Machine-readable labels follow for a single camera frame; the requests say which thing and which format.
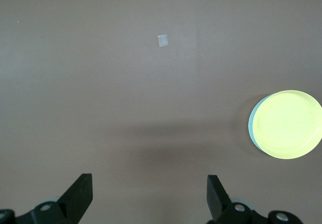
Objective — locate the small square tape patch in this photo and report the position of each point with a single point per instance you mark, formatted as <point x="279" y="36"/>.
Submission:
<point x="163" y="40"/>

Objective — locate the pale green round plate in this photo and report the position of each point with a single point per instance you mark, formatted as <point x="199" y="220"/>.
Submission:
<point x="250" y="125"/>

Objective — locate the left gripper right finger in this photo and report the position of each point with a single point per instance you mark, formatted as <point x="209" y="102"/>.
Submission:
<point x="219" y="204"/>

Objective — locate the yellow round plate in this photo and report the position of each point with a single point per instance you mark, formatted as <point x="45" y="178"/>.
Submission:
<point x="289" y="125"/>

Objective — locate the brown table cover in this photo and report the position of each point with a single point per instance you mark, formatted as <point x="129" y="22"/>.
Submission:
<point x="100" y="83"/>

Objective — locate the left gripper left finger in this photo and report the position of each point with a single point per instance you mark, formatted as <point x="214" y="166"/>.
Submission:
<point x="75" y="198"/>

